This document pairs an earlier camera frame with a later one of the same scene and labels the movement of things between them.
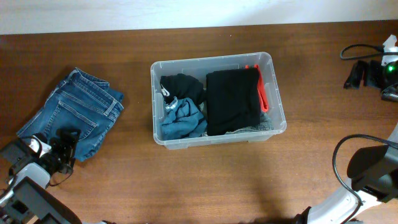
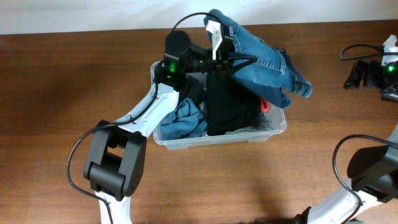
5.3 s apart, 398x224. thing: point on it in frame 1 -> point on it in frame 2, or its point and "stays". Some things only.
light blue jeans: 265,125 stays
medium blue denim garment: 184,121 stays
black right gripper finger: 354,78 stays
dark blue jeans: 81,102 -> 272,73
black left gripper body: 55,159 -> 202,59
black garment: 181,86 stays
